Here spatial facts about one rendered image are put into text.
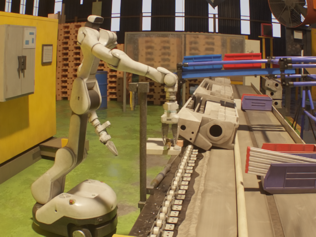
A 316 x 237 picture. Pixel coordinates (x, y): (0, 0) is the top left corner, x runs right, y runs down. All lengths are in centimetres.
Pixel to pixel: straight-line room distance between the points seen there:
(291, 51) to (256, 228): 801
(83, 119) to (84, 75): 31
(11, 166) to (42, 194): 147
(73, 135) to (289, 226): 178
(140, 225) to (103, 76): 803
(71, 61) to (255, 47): 523
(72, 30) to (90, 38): 889
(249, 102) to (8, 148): 266
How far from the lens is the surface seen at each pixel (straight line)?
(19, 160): 457
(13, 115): 440
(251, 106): 426
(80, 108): 265
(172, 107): 229
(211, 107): 296
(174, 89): 228
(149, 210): 150
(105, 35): 274
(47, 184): 294
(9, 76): 387
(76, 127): 274
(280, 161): 175
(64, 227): 280
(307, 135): 636
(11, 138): 438
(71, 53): 1124
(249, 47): 864
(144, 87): 153
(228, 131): 250
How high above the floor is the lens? 135
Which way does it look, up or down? 10 degrees down
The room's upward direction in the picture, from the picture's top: 1 degrees clockwise
